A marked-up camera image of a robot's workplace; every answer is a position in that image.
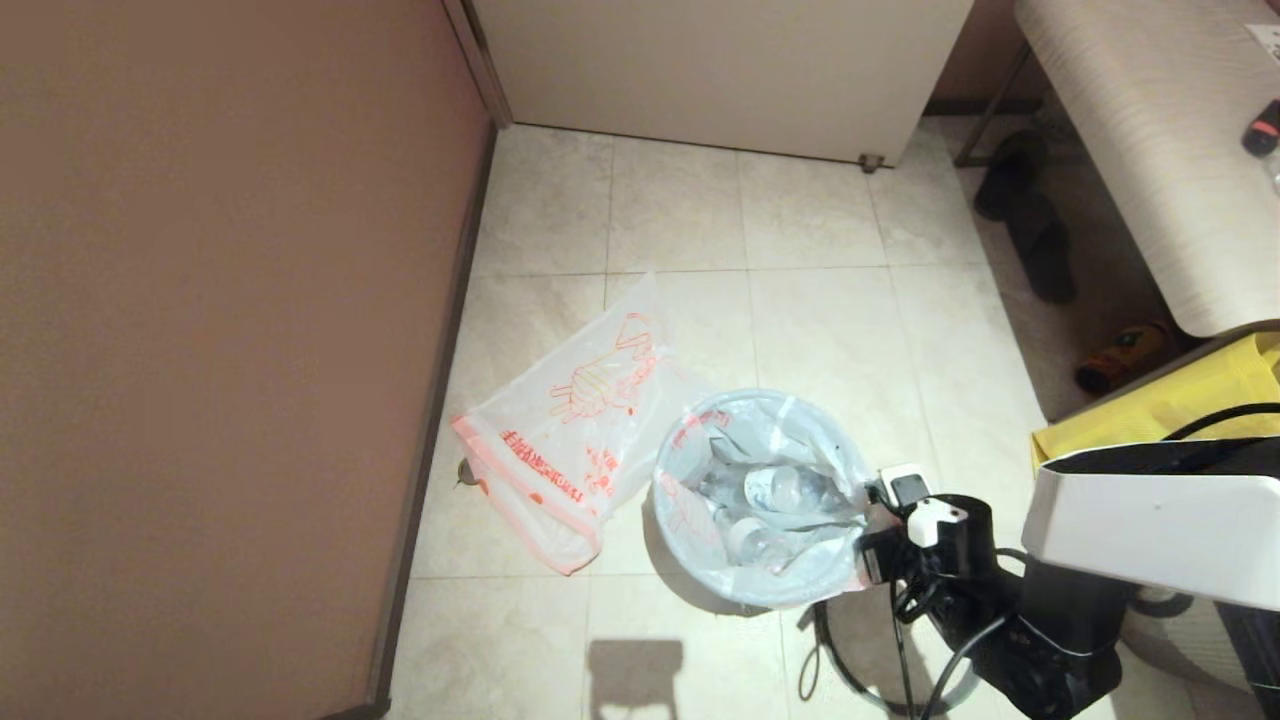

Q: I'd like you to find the clear labelled plastic bottle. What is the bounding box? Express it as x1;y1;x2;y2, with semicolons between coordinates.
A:
700;464;839;512

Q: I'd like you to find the black round trash bin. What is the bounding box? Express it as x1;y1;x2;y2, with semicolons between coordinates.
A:
645;490;746;613

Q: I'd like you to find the white red-printed trash bag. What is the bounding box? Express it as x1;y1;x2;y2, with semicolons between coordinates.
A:
650;388;901;609
450;275;717;577

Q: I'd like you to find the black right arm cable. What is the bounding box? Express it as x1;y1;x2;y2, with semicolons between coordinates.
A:
798;403;1280;720

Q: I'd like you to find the light woodgrain table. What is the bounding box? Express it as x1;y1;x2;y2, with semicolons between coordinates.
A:
953;0;1280;339

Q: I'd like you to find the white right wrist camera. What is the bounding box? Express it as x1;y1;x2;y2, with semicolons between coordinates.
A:
878;463;970;549

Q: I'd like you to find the black slipper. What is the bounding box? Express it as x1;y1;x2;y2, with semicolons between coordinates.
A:
1005;195;1078;306
973;130;1048;223

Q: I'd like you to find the yellow nonwoven bag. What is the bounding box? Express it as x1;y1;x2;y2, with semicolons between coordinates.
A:
1030;330;1280;471

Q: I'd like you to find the grey bin retaining ring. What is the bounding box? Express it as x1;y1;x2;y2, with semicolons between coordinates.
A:
815;590;983;717

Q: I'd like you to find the grey ribbed cushion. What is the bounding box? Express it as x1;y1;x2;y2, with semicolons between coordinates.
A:
1120;590;1251;691

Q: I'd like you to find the white door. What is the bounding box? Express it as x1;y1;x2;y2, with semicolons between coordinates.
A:
470;0;976;167

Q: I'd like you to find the black bottle with red band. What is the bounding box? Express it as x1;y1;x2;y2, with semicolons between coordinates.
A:
1241;100;1280;159

